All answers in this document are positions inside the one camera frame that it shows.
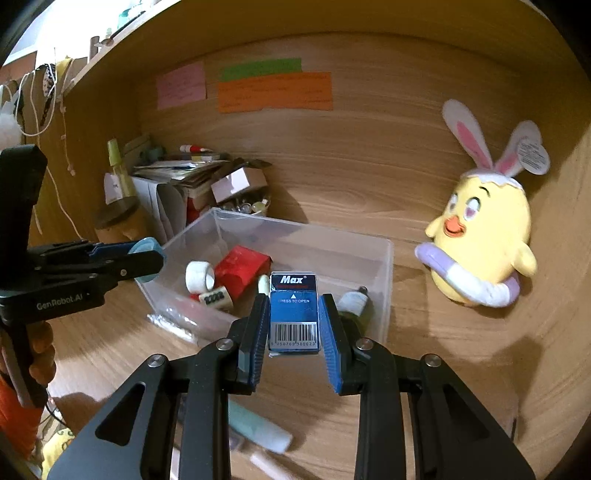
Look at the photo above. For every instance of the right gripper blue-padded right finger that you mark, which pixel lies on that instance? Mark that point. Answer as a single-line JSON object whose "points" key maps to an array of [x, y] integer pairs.
{"points": [[454, 435]]}

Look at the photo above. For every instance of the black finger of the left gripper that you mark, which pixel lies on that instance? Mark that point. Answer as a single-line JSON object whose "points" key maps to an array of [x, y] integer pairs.
{"points": [[113, 271]]}

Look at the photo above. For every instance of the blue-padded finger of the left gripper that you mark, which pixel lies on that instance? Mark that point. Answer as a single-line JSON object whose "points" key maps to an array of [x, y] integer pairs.
{"points": [[115, 250]]}

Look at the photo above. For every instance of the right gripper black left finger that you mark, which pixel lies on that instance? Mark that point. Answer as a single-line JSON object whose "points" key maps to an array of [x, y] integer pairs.
{"points": [[132, 435]]}

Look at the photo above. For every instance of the white tape roll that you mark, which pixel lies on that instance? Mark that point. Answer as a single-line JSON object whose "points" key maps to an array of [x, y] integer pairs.
{"points": [[199, 277]]}

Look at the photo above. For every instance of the mint green tube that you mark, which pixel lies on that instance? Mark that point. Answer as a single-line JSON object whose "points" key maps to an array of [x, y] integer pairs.
{"points": [[257, 429]]}

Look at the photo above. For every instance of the white pen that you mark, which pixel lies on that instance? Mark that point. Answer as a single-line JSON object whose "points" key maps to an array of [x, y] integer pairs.
{"points": [[182, 328]]}

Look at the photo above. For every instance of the pink-capped white tube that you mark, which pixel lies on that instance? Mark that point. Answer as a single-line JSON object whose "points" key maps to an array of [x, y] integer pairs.
{"points": [[271, 467]]}

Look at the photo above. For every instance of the small white dice eraser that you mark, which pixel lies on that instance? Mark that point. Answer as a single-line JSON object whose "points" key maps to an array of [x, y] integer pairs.
{"points": [[218, 299]]}

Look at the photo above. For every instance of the red paper packet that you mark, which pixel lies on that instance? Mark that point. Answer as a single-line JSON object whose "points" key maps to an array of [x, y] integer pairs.
{"points": [[240, 268]]}

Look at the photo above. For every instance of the dark green spray bottle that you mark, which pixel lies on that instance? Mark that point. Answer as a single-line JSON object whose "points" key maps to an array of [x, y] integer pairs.
{"points": [[355, 305]]}

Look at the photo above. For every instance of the blue Max staples box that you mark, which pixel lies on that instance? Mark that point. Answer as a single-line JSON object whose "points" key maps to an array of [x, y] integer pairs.
{"points": [[293, 314]]}

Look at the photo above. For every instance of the pale green cosmetic tube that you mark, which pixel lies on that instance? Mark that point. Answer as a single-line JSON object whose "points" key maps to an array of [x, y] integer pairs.
{"points": [[263, 285]]}

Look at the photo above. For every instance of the orange sleeve forearm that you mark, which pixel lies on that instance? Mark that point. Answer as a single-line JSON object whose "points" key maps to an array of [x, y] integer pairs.
{"points": [[18, 424]]}

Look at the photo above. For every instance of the person's left hand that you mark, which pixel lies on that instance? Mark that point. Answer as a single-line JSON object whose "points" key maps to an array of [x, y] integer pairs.
{"points": [[43, 367]]}

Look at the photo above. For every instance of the brown jar with dark lid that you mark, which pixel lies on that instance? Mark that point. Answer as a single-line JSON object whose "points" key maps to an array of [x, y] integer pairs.
{"points": [[121, 221]]}

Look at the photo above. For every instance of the yellow-green spray bottle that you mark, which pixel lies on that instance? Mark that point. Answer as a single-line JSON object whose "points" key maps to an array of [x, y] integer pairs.
{"points": [[122, 182]]}

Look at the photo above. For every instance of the stack of papers and books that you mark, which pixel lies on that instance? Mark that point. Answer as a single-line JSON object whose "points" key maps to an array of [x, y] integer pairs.
{"points": [[162, 186]]}

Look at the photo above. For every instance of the red and white marker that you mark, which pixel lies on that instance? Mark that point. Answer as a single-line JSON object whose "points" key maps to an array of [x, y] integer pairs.
{"points": [[194, 149]]}

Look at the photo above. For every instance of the white bowl of trinkets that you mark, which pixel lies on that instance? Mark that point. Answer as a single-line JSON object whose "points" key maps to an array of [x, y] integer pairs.
{"points": [[249, 205]]}

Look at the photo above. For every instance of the small white cardboard box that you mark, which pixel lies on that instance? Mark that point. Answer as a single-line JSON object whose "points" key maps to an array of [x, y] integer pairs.
{"points": [[243, 180]]}

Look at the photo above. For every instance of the pink sticky note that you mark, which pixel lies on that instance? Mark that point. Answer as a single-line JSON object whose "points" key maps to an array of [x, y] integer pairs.
{"points": [[181, 86]]}

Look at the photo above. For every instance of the yellow chick bunny plush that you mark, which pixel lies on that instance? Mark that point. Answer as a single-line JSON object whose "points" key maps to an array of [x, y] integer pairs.
{"points": [[478, 248]]}

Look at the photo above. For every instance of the green sticky note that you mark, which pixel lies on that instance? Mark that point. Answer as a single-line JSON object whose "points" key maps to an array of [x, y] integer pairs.
{"points": [[261, 68]]}

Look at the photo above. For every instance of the orange sticky note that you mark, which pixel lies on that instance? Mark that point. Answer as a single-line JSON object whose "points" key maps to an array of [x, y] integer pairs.
{"points": [[301, 90]]}

